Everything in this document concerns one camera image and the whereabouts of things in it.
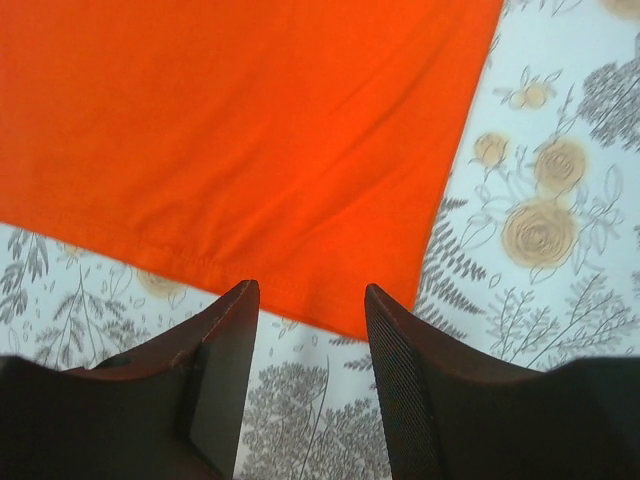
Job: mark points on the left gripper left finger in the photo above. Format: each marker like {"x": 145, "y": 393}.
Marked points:
{"x": 170, "y": 408}

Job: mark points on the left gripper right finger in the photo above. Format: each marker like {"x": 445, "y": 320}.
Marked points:
{"x": 452, "y": 412}

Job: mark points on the orange t shirt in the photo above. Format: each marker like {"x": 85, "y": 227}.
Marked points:
{"x": 302, "y": 144}

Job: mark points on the floral patterned table mat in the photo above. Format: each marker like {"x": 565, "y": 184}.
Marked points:
{"x": 534, "y": 255}

